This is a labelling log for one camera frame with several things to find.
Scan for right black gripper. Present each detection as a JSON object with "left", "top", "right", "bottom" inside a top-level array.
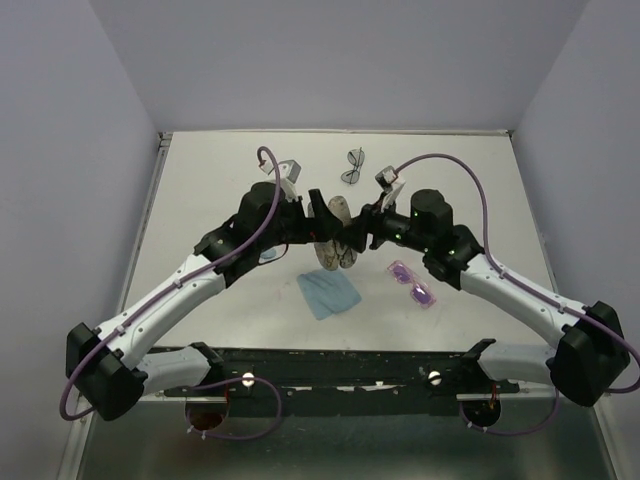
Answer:
[{"left": 336, "top": 191, "right": 431, "bottom": 254}]

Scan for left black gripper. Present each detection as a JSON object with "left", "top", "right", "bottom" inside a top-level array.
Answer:
[{"left": 258, "top": 189, "right": 343, "bottom": 253}]

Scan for marbled glasses case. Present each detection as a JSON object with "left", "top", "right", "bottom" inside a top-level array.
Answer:
[{"left": 314, "top": 196, "right": 358, "bottom": 271}]

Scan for blue cleaning cloth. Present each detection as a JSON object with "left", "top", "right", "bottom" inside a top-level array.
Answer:
[
  {"left": 260, "top": 248, "right": 277, "bottom": 261},
  {"left": 297, "top": 269, "right": 362, "bottom": 321}
]

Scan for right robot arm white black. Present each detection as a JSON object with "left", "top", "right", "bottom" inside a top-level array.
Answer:
[{"left": 337, "top": 189, "right": 630, "bottom": 407}]

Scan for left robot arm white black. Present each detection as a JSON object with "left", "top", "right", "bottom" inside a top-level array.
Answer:
[{"left": 65, "top": 182, "right": 351, "bottom": 421}]

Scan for purple lens sunglasses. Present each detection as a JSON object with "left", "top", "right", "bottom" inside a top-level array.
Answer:
[{"left": 387, "top": 261, "right": 436, "bottom": 309}]

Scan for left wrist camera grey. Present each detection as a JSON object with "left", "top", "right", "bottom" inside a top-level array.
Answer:
[{"left": 278, "top": 159, "right": 302, "bottom": 184}]

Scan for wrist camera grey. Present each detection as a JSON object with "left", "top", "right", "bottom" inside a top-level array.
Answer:
[
  {"left": 278, "top": 159, "right": 302, "bottom": 184},
  {"left": 375, "top": 166, "right": 398, "bottom": 189}
]

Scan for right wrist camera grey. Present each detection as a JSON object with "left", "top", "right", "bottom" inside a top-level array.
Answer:
[{"left": 375, "top": 166, "right": 398, "bottom": 189}]

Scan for dark wire-frame sunglasses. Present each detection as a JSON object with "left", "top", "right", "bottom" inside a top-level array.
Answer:
[{"left": 341, "top": 148, "right": 365, "bottom": 185}]

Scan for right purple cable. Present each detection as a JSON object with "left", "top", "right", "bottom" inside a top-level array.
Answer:
[{"left": 389, "top": 151, "right": 640, "bottom": 435}]

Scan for black mounting base rail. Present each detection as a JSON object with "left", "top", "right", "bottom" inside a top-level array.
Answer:
[{"left": 164, "top": 341, "right": 519, "bottom": 417}]

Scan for aluminium frame rail left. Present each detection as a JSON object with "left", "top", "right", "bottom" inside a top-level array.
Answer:
[{"left": 115, "top": 132, "right": 174, "bottom": 315}]

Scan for aluminium frame rail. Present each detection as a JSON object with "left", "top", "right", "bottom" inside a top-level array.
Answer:
[
  {"left": 115, "top": 132, "right": 174, "bottom": 315},
  {"left": 78, "top": 380, "right": 615, "bottom": 479}
]

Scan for aluminium frame rail front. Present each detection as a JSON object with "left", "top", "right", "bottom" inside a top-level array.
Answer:
[{"left": 78, "top": 380, "right": 615, "bottom": 479}]

